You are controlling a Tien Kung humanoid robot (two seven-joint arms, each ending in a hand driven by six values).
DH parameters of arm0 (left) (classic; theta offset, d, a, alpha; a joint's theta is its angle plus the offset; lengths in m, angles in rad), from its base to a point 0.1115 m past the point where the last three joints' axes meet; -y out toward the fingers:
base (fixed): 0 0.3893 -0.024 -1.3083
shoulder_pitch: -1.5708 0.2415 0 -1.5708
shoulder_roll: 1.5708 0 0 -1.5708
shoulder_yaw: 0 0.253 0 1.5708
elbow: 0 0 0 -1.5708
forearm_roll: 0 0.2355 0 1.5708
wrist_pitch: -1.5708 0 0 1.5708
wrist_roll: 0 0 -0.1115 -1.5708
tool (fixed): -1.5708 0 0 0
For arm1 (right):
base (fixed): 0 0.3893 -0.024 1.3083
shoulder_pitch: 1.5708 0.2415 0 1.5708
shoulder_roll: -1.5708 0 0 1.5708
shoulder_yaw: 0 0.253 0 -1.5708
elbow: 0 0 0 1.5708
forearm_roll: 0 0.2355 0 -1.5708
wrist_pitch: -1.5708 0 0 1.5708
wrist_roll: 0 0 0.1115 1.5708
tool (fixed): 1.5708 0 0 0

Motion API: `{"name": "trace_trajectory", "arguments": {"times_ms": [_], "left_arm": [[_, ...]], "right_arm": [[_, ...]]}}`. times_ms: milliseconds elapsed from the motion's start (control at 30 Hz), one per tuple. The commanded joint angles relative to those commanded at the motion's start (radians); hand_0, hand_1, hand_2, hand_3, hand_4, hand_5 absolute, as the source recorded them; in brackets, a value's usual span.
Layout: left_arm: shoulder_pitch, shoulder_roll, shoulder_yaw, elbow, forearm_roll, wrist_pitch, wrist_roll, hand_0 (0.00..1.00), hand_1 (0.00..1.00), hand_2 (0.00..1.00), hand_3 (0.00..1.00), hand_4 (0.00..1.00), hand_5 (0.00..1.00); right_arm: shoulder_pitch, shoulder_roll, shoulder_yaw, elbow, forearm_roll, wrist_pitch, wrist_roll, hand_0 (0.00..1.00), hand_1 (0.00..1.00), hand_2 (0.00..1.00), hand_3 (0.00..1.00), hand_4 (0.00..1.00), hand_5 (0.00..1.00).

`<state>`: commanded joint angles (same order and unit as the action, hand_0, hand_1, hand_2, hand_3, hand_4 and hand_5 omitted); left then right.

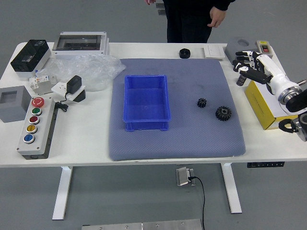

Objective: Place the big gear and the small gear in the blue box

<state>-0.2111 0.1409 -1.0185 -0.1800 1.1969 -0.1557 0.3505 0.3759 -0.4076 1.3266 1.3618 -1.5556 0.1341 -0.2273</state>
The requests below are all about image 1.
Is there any black table control panel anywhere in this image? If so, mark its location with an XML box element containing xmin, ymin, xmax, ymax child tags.
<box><xmin>247</xmin><ymin>162</ymin><xmax>285</xmax><ymax>168</ymax></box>

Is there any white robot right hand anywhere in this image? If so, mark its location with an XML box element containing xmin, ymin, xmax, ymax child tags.
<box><xmin>232</xmin><ymin>50</ymin><xmax>298</xmax><ymax>98</ymax></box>

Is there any clear plastic bag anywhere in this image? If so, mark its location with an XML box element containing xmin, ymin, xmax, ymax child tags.
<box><xmin>35</xmin><ymin>53</ymin><xmax>127</xmax><ymax>92</ymax></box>

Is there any grey push button control box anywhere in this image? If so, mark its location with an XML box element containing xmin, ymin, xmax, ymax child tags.
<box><xmin>16</xmin><ymin>96</ymin><xmax>58</xmax><ymax>160</ymax></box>

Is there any person's left hand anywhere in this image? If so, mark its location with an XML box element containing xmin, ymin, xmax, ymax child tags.
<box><xmin>207</xmin><ymin>6</ymin><xmax>227</xmax><ymax>28</ymax></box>

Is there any black socket base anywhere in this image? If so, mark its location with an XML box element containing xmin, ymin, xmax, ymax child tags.
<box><xmin>71</xmin><ymin>90</ymin><xmax>86</xmax><ymax>104</ymax></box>

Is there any black cylindrical capacitor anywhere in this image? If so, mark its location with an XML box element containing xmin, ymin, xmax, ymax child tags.
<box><xmin>236</xmin><ymin>71</ymin><xmax>248</xmax><ymax>86</ymax></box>

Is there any black power adapter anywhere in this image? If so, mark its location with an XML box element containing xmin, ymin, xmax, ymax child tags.
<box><xmin>66</xmin><ymin>75</ymin><xmax>83</xmax><ymax>94</ymax></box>

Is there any beige switch box red button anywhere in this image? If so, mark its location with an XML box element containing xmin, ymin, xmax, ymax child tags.
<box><xmin>254</xmin><ymin>40</ymin><xmax>275</xmax><ymax>57</ymax></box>

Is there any black lidded enclosure box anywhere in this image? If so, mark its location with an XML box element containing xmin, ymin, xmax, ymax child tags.
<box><xmin>10</xmin><ymin>39</ymin><xmax>52</xmax><ymax>79</ymax></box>

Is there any black adapter cord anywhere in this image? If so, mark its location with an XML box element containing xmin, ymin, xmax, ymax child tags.
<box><xmin>54</xmin><ymin>92</ymin><xmax>70</xmax><ymax>113</ymax></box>

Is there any yellow white cardboard box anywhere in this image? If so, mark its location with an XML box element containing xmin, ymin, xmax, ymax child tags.
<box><xmin>244</xmin><ymin>80</ymin><xmax>300</xmax><ymax>131</ymax></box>

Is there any metal floor socket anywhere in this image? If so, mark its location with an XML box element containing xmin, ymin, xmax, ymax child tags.
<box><xmin>176</xmin><ymin>167</ymin><xmax>196</xmax><ymax>187</ymax></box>

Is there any grey distribution box clear lid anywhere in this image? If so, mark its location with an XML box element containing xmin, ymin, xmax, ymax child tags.
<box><xmin>52</xmin><ymin>31</ymin><xmax>110</xmax><ymax>60</ymax></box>

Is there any grey metal plate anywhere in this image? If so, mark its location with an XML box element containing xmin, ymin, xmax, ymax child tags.
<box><xmin>81</xmin><ymin>218</ymin><xmax>203</xmax><ymax>230</ymax></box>

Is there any white table leg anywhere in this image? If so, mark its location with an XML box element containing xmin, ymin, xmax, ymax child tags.
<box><xmin>52</xmin><ymin>166</ymin><xmax>73</xmax><ymax>220</ymax></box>
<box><xmin>220</xmin><ymin>162</ymin><xmax>243</xmax><ymax>214</ymax></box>

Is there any black floor cable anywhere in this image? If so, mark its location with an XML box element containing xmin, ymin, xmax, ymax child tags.
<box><xmin>188</xmin><ymin>176</ymin><xmax>206</xmax><ymax>230</ymax></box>

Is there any white socket panel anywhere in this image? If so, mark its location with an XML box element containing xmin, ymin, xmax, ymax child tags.
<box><xmin>51</xmin><ymin>81</ymin><xmax>86</xmax><ymax>101</ymax></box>

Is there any blue-grey padded mat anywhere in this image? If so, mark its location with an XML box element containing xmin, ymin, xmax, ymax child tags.
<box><xmin>107</xmin><ymin>58</ymin><xmax>247</xmax><ymax>161</ymax></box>

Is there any black round nut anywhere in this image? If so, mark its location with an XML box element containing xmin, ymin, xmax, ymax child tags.
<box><xmin>179</xmin><ymin>48</ymin><xmax>192</xmax><ymax>59</ymax></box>

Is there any person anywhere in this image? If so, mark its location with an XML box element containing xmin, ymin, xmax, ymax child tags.
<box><xmin>162</xmin><ymin>0</ymin><xmax>237</xmax><ymax>44</ymax></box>

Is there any white circuit breaker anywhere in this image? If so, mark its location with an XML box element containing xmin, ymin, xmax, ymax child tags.
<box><xmin>28</xmin><ymin>74</ymin><xmax>57</xmax><ymax>95</ymax></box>

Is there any grey block with square hole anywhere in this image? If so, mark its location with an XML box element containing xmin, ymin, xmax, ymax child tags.
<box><xmin>0</xmin><ymin>85</ymin><xmax>33</xmax><ymax>124</ymax></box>

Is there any grey block with round hole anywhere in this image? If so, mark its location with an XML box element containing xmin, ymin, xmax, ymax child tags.
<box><xmin>224</xmin><ymin>37</ymin><xmax>259</xmax><ymax>65</ymax></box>

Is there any blue plastic box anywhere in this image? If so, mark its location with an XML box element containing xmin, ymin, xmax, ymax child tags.
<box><xmin>122</xmin><ymin>74</ymin><xmax>172</xmax><ymax>132</ymax></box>

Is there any white wall switch panel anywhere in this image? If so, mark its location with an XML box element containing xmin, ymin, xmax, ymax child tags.
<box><xmin>201</xmin><ymin>45</ymin><xmax>226</xmax><ymax>60</ymax></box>

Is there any big black gear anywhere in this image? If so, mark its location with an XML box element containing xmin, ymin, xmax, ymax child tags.
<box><xmin>215</xmin><ymin>106</ymin><xmax>232</xmax><ymax>122</ymax></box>

